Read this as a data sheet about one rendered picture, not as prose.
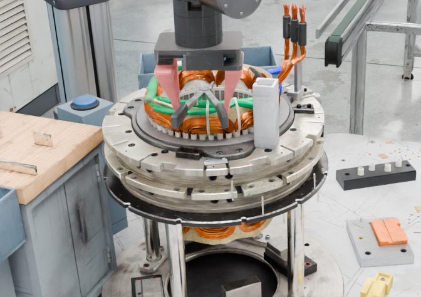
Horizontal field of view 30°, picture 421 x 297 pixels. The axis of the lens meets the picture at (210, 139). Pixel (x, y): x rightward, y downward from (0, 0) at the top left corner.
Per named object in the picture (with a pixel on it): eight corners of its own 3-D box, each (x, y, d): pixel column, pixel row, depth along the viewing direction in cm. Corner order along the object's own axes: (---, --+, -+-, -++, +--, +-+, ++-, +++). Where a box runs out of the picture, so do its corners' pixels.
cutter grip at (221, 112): (228, 128, 95) (228, 116, 94) (222, 128, 95) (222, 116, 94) (223, 113, 98) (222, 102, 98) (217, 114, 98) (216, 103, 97)
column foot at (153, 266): (171, 253, 134) (171, 249, 134) (151, 274, 129) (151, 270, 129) (156, 249, 136) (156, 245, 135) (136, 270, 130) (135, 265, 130)
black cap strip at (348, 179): (415, 180, 156) (416, 170, 155) (343, 190, 154) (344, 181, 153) (405, 168, 160) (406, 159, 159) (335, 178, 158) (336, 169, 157)
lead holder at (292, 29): (305, 47, 110) (306, 23, 108) (277, 44, 111) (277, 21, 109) (312, 37, 113) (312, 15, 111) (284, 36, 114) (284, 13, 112)
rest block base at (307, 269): (293, 282, 125) (293, 274, 125) (263, 259, 131) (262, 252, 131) (317, 270, 128) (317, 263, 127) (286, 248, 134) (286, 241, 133)
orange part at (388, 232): (408, 244, 134) (408, 239, 134) (379, 246, 134) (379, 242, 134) (398, 222, 140) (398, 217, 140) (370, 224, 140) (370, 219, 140)
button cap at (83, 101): (101, 102, 135) (101, 97, 134) (83, 110, 132) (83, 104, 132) (86, 97, 137) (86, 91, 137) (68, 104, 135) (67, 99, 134)
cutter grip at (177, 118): (177, 129, 95) (176, 117, 94) (171, 128, 95) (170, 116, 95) (188, 114, 98) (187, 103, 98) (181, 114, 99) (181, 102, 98)
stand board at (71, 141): (25, 205, 104) (22, 190, 103) (-84, 182, 112) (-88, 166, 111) (104, 140, 120) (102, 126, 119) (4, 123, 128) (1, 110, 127)
